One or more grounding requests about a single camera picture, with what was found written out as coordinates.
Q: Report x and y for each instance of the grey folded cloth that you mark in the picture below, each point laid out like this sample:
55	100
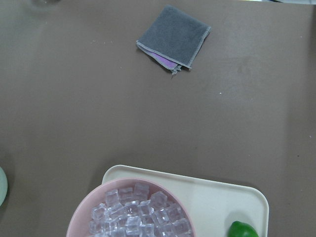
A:
174	39

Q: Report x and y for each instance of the pink bowl of ice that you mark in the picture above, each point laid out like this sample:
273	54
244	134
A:
131	207

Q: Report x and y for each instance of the mint green bowl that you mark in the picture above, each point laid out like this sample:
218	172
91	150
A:
3	185

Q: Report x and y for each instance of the green lime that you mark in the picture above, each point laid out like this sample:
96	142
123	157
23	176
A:
241	229

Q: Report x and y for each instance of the cream serving tray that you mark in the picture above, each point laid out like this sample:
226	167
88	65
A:
211	205

